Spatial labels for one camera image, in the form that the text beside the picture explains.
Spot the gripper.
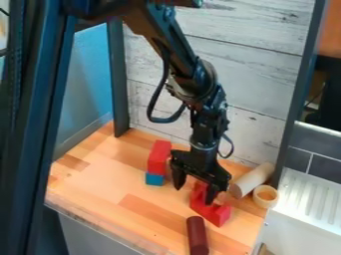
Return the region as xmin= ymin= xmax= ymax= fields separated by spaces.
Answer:
xmin=169 ymin=142 xmax=233 ymax=206

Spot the red arch block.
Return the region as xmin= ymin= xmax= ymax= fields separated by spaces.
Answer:
xmin=187 ymin=180 xmax=233 ymax=229

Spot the blue cube block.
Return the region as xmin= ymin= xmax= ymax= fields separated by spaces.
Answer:
xmin=144 ymin=171 xmax=167 ymax=187

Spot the red rectangular block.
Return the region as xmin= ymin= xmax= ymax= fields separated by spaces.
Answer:
xmin=146 ymin=138 xmax=173 ymax=177

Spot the dark red cylinder block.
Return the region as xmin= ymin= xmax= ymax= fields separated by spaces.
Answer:
xmin=184 ymin=215 xmax=211 ymax=255

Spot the wooden half cylinder block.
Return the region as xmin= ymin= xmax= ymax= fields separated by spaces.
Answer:
xmin=227 ymin=161 xmax=277 ymax=200

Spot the white dish rack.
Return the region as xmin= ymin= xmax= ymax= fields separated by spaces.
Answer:
xmin=263 ymin=166 xmax=341 ymax=255

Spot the wooden ring block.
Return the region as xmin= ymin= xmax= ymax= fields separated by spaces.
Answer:
xmin=251 ymin=184 xmax=280 ymax=209

